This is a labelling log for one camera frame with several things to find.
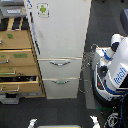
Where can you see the white refrigerator body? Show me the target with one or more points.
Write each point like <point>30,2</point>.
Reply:
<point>59,29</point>

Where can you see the white fridge door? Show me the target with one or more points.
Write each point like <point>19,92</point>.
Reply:
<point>63,32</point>

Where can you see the white robot base front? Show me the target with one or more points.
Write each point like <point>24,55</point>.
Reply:
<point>93,118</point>

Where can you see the green android sticker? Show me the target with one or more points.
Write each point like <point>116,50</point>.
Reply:
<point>43,10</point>

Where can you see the wooden drawer cabinet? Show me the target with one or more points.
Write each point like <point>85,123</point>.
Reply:
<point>19,69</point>

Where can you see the bottom fridge drawer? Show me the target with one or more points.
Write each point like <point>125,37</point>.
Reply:
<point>61,88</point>

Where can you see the grey box on cabinet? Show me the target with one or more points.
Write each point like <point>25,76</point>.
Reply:
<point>13,11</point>

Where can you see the middle fridge drawer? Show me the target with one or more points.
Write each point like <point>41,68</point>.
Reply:
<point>60,68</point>

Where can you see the fridge drawer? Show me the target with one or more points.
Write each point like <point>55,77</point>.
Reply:
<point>61,88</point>
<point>60,68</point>

